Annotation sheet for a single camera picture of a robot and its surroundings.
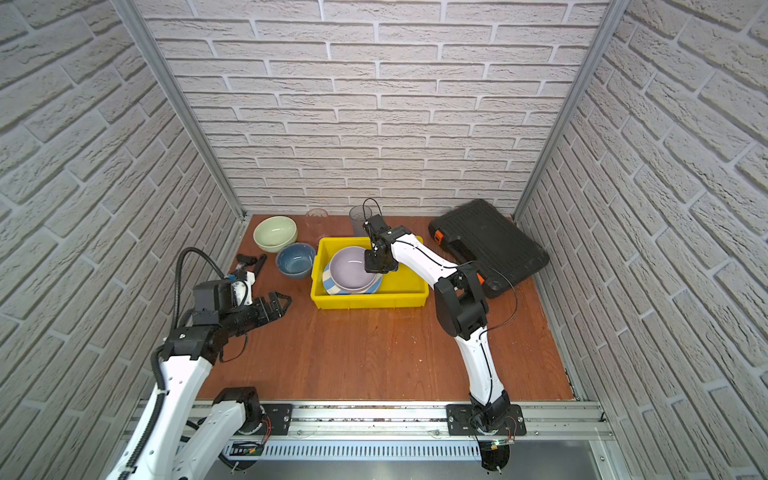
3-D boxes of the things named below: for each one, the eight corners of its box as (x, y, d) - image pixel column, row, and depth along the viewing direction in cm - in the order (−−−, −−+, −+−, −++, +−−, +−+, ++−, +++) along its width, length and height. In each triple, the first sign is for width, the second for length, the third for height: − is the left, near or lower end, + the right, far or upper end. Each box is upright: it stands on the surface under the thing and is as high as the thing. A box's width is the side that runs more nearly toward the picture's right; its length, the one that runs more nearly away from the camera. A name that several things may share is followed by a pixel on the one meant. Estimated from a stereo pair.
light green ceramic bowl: (253, 255, 107) (247, 245, 103) (264, 226, 116) (259, 216, 112) (294, 255, 108) (290, 245, 103) (302, 226, 117) (298, 216, 112)
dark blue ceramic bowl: (274, 282, 100) (270, 274, 96) (284, 250, 108) (280, 242, 105) (311, 283, 100) (308, 275, 96) (318, 250, 109) (315, 242, 105)
